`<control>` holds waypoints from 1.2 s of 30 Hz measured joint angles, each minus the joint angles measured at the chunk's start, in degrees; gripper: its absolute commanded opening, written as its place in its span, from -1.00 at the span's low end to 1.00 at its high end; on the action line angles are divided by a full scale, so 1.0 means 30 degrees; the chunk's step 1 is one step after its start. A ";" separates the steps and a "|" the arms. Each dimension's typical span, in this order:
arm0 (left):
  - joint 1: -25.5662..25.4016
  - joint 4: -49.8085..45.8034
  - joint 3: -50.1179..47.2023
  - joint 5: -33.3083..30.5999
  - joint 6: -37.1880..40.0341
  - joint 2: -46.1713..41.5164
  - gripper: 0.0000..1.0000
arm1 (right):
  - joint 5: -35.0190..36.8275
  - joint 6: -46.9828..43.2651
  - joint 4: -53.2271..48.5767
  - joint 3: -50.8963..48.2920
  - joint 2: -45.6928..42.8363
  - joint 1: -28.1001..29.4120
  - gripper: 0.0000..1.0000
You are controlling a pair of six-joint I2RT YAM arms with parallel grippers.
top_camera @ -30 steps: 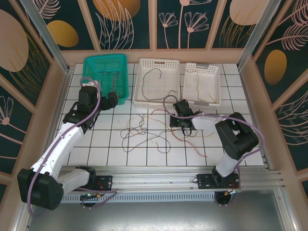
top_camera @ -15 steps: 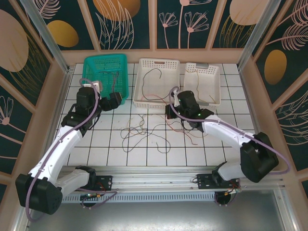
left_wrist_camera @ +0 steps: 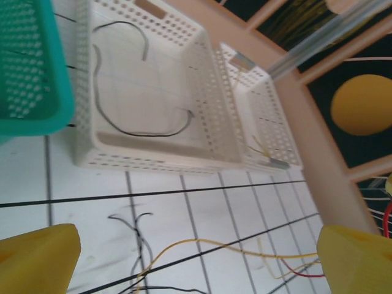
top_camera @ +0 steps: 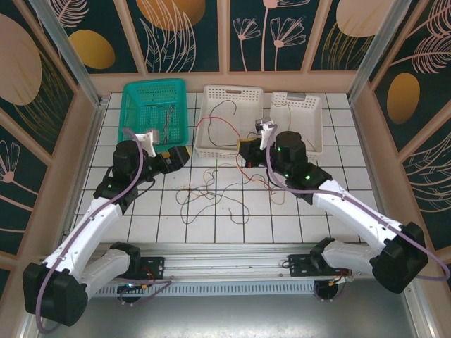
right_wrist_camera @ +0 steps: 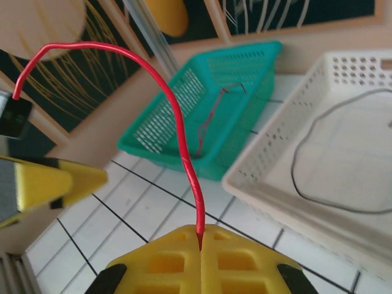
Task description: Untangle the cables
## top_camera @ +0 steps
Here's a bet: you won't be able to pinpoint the orange circle leaves wall panel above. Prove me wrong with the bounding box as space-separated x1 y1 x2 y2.
125 0 223 74

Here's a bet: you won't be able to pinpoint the small white basket grey handles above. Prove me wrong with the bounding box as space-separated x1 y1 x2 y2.
266 91 324 158

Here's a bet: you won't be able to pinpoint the gold oval pink leaves panel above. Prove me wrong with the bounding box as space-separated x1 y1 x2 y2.
368 0 451 158

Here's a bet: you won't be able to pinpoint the big pink disc wall panel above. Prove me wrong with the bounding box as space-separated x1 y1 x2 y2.
0 0 78 161

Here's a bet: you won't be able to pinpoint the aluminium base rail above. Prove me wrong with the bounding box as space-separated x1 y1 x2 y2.
63 242 419 282

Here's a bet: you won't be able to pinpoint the black thin wire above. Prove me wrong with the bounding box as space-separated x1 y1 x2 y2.
178 188 252 226

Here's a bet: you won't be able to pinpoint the red thin wire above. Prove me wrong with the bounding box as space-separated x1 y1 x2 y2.
196 116 247 144

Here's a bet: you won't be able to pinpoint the gold oval feather wall panel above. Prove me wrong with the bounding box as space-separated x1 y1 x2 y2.
52 0 146 75

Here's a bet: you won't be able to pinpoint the dark grey thin wire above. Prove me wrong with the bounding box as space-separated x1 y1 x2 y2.
206 101 261 149

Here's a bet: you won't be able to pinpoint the teal perforated plastic basket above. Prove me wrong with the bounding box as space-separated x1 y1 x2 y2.
116 77 191 156

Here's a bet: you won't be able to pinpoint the small pink flower wall panel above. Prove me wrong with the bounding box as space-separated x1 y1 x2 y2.
0 105 54 260

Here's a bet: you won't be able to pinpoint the grey metal base sheet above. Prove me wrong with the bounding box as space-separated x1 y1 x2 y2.
20 281 438 338

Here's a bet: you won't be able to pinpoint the brown thin wire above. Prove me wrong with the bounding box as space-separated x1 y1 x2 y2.
175 168 221 226

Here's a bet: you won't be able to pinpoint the aluminium frame post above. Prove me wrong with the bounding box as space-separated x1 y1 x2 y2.
30 0 109 110
347 0 419 105

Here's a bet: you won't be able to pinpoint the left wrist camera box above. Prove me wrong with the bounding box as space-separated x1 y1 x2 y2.
135 128 160 158

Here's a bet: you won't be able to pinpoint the short purple cable loop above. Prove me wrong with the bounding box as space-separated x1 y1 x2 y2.
314 280 348 303
118 280 173 306

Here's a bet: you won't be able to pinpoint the aluminium side rail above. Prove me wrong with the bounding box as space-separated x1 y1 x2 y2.
350 100 401 251
62 101 106 239

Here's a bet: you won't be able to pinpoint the slotted grey cable duct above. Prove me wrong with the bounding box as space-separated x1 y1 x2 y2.
75 281 320 297

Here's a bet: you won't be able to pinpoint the yellow thin wire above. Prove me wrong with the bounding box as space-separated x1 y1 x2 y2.
270 101 317 151

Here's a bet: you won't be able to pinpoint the pink fern leaves wall panel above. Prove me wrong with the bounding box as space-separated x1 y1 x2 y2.
400 130 451 253

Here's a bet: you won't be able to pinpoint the dark maroon thin wire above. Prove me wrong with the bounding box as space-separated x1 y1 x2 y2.
145 103 177 142

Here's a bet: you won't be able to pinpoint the large white perforated basket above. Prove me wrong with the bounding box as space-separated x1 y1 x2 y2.
194 84 264 161

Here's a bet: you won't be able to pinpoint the pink flowers wall panel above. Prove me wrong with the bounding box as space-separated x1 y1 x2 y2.
225 0 330 74

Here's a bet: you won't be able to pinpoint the pink circle gold lines panel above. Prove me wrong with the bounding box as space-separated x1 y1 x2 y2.
308 0 390 73

